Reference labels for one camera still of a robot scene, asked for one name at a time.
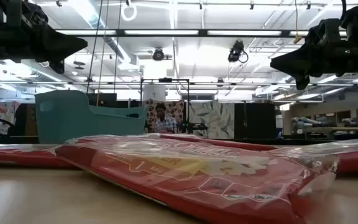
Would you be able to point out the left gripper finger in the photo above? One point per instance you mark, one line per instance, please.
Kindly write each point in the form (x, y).
(50, 46)
(76, 47)

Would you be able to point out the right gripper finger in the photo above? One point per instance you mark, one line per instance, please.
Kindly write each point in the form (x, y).
(283, 63)
(309, 57)

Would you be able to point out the teal plastic basket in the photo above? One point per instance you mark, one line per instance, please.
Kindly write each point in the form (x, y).
(73, 124)

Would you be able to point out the background work table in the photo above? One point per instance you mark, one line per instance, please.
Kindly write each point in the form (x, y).
(337, 128)

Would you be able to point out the round black ceiling fixture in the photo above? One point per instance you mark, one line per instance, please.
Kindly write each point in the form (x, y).
(158, 55)

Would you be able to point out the floral cloth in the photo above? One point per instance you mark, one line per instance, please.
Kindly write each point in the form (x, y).
(2, 115)

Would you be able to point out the white cylinder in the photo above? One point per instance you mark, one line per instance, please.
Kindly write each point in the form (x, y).
(154, 92)

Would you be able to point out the marble pattern panel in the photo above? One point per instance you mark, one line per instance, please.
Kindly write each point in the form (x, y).
(211, 121)

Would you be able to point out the patterned fabric panel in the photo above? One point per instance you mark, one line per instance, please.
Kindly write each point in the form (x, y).
(179, 109)

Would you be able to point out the person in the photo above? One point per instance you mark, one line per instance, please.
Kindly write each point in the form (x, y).
(163, 121)

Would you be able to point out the black overhead camera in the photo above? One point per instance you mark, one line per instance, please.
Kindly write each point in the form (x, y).
(235, 51)

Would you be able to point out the black stand frame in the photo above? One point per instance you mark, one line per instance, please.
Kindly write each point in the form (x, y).
(166, 80)

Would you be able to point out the black aluminium table frame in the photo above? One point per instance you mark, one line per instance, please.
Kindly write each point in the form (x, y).
(11, 140)

